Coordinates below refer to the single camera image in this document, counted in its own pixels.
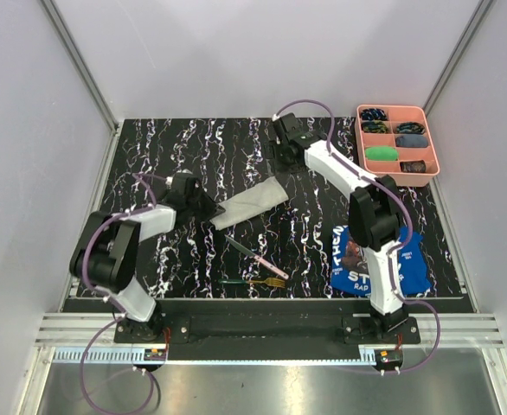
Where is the grey cloth napkin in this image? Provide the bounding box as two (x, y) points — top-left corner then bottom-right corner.
(210, 176), (289, 230)

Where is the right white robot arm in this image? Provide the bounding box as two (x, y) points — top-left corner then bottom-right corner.
(272, 113), (408, 343)

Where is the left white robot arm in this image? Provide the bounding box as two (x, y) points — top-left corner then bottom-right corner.
(69, 170), (225, 342)

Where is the blue patterned sock middle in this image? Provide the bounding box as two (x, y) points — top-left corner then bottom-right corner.
(361, 120), (388, 134)

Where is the blue patterned sock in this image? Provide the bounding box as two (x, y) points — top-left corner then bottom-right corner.
(395, 122), (426, 135)
(360, 107), (388, 121)
(361, 120), (388, 134)

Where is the green rolled sock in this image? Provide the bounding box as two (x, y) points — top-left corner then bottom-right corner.
(364, 146), (399, 162)

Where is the black marbled table mat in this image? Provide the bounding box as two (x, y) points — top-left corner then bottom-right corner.
(62, 115), (475, 300)

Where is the blue patterned sock top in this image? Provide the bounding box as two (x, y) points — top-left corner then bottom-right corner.
(360, 107), (388, 121)

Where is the pink divided organizer tray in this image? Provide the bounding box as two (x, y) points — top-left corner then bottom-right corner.
(356, 105), (440, 187)

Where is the dark blue rolled sock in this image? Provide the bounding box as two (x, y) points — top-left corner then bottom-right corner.
(395, 134), (429, 148)

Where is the blue patterned sock right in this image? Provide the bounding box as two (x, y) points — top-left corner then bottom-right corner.
(395, 122), (426, 135)

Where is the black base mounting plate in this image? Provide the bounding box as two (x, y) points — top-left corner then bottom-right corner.
(114, 299), (421, 363)

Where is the dark brown rolled sock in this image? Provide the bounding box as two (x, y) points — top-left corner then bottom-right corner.
(400, 160), (427, 174)

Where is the blue printed t-shirt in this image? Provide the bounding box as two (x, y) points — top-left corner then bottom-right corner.
(331, 226), (431, 297)

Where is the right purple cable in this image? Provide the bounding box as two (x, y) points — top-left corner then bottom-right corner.
(273, 99), (440, 374)

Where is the purple cable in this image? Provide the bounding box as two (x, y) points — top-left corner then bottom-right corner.
(79, 171), (170, 414)
(273, 99), (440, 374)

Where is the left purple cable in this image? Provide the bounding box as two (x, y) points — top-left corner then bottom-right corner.
(79, 171), (170, 414)

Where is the gold fork green handle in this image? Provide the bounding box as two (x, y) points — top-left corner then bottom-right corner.
(219, 278), (286, 289)

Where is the pink-handled table knife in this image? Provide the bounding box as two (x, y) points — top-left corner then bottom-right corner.
(225, 236), (289, 280)

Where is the aluminium frame rail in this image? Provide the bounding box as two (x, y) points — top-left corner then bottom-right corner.
(36, 0), (123, 131)

